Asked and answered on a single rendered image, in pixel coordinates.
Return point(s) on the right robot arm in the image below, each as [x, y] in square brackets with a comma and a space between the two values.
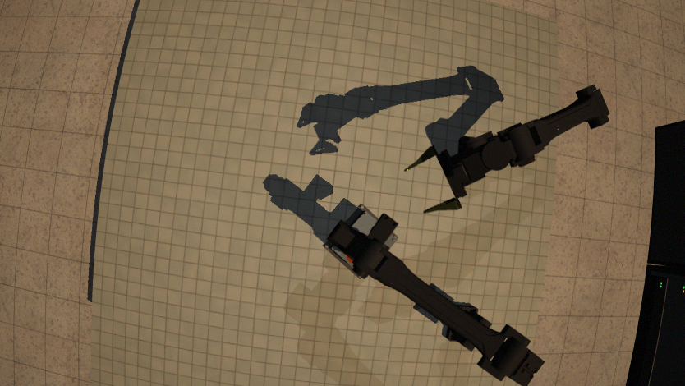
[496, 155]

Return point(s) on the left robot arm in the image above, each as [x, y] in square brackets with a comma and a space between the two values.
[513, 359]

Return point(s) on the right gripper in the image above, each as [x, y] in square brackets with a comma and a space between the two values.
[457, 188]

